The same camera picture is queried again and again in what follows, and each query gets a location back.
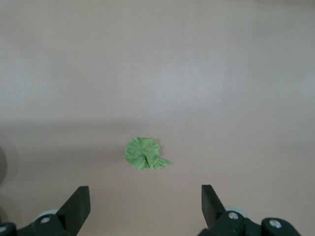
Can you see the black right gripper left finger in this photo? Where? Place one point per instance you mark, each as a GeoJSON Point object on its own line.
{"type": "Point", "coordinates": [73, 211]}

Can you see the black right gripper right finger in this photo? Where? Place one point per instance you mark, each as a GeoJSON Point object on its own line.
{"type": "Point", "coordinates": [212, 211]}

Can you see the green lettuce leaf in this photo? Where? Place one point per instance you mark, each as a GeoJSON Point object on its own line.
{"type": "Point", "coordinates": [140, 153]}

